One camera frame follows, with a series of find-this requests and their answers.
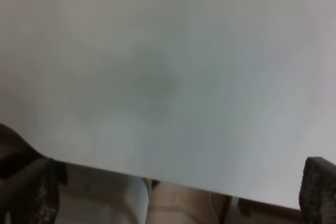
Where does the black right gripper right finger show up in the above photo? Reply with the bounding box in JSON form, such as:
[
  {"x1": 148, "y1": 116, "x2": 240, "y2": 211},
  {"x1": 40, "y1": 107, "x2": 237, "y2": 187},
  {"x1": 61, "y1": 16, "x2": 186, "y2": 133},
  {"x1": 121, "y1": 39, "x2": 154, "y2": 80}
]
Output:
[{"x1": 299, "y1": 157, "x2": 335, "y2": 224}]

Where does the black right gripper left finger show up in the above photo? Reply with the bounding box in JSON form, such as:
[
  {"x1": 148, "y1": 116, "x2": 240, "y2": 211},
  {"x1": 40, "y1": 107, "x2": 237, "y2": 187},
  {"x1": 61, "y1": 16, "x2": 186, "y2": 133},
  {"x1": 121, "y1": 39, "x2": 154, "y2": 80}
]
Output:
[{"x1": 1, "y1": 157, "x2": 67, "y2": 223}]

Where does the white table leg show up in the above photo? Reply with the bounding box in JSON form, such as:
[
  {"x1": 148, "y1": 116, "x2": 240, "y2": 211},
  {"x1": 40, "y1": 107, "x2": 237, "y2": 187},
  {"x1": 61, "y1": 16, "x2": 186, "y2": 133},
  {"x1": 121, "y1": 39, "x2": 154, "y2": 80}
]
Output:
[{"x1": 56, "y1": 164, "x2": 151, "y2": 223}]

